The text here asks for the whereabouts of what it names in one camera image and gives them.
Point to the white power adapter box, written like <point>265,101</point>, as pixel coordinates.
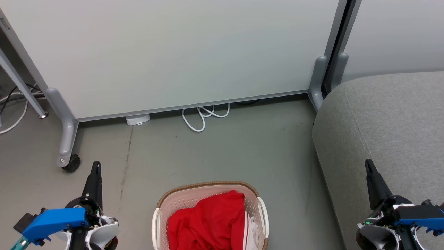
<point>138,119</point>

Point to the beige plastic laundry basket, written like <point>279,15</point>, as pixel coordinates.
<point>189,199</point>

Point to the grey fabric sofa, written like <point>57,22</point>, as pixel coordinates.
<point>392,132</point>

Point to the black caster wheel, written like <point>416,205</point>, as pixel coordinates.
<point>73,163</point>

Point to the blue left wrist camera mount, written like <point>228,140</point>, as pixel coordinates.
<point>55,220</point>

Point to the white partition panel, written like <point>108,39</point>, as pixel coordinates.
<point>395,34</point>

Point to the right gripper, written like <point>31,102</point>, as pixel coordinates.
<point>381,225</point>

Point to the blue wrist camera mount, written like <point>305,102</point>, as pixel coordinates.
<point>55,220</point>
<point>419,214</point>

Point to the grey partition leg with caster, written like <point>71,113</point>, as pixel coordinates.
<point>66,135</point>

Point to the grey metal table leg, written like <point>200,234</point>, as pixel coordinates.
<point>21,86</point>

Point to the large white partition board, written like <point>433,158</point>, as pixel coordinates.
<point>173,52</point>

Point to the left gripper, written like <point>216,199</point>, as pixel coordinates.
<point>93,211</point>

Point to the red and white garment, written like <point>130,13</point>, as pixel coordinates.
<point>208,222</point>

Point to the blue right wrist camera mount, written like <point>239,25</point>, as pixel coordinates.
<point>419,214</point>

